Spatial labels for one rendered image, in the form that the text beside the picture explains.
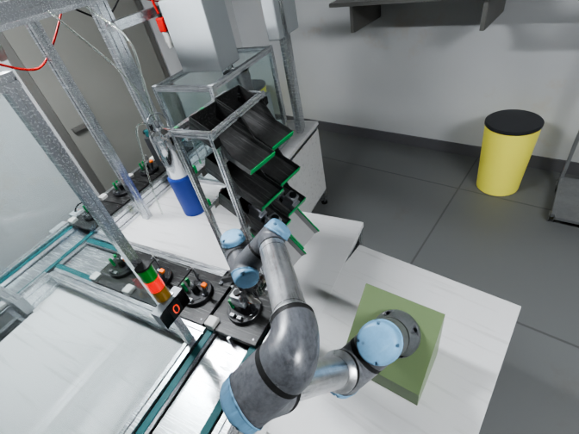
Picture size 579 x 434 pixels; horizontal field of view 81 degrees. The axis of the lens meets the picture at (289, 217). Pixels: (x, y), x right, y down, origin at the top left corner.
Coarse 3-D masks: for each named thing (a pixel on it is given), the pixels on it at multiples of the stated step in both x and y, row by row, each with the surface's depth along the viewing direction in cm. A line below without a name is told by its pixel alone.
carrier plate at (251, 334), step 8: (232, 288) 148; (264, 296) 141; (224, 304) 142; (264, 304) 138; (216, 312) 140; (224, 312) 139; (264, 312) 136; (224, 320) 136; (256, 320) 133; (264, 320) 132; (216, 328) 134; (224, 328) 133; (232, 328) 132; (240, 328) 132; (248, 328) 131; (256, 328) 130; (264, 328) 130; (232, 336) 130; (240, 336) 129; (248, 336) 128; (256, 336) 128; (248, 344) 127; (256, 344) 126
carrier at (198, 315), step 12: (192, 276) 157; (204, 276) 156; (216, 276) 155; (192, 288) 145; (216, 288) 149; (228, 288) 149; (192, 300) 143; (204, 300) 144; (216, 300) 144; (192, 312) 142; (204, 312) 141
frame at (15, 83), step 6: (0, 72) 68; (6, 72) 67; (12, 72) 68; (0, 78) 66; (6, 78) 67; (12, 78) 69; (0, 84) 67; (6, 84) 68; (12, 84) 68; (18, 84) 69; (0, 90) 67; (6, 90) 68
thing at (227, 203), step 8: (224, 192) 138; (224, 200) 135; (240, 200) 143; (232, 208) 136; (272, 208) 142; (248, 216) 138; (280, 216) 141; (248, 224) 136; (256, 224) 137; (264, 224) 138; (288, 224) 139
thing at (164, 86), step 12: (240, 48) 233; (252, 48) 228; (264, 48) 225; (252, 60) 208; (180, 72) 214; (228, 72) 194; (240, 72) 200; (276, 72) 233; (156, 84) 201; (168, 84) 208; (192, 84) 189; (204, 84) 185; (216, 84) 183; (156, 96) 204; (168, 120) 213; (204, 180) 237
